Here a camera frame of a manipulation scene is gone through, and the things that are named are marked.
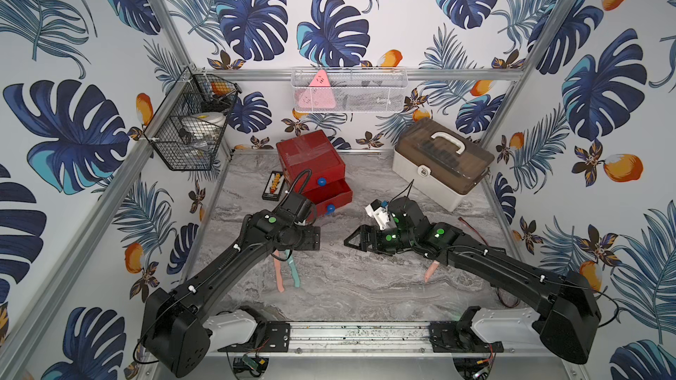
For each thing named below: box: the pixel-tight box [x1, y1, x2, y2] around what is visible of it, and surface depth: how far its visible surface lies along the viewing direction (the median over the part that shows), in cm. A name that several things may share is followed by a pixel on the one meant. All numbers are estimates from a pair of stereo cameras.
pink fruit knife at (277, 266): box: [272, 249, 285, 293], surface depth 87 cm
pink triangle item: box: [297, 69, 337, 110], surface depth 92 cm
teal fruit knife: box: [285, 248, 302, 288], surface depth 87 cm
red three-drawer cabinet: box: [275, 129, 353, 220], surface depth 93 cm
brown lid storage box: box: [392, 117, 495, 212], surface depth 97 cm
